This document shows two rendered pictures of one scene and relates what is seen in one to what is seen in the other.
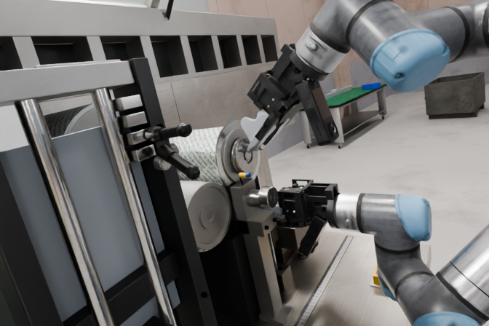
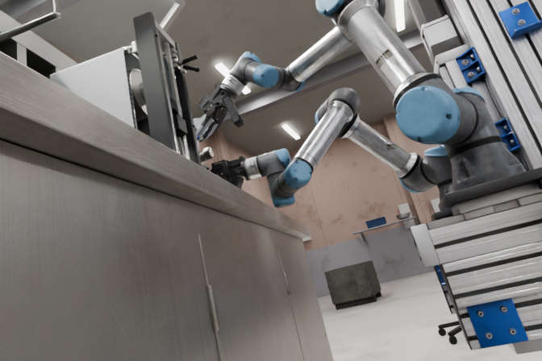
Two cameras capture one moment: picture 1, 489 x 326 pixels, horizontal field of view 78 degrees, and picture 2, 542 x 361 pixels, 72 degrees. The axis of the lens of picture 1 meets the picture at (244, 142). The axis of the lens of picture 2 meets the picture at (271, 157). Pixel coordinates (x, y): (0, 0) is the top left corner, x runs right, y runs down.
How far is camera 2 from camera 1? 0.96 m
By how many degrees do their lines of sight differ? 40
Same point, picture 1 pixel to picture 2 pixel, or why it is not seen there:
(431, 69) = (273, 76)
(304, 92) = (227, 100)
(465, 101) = (362, 285)
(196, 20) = not seen: hidden behind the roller
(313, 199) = (232, 164)
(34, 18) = (66, 64)
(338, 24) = (239, 70)
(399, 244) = (277, 168)
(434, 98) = (335, 285)
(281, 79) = (214, 98)
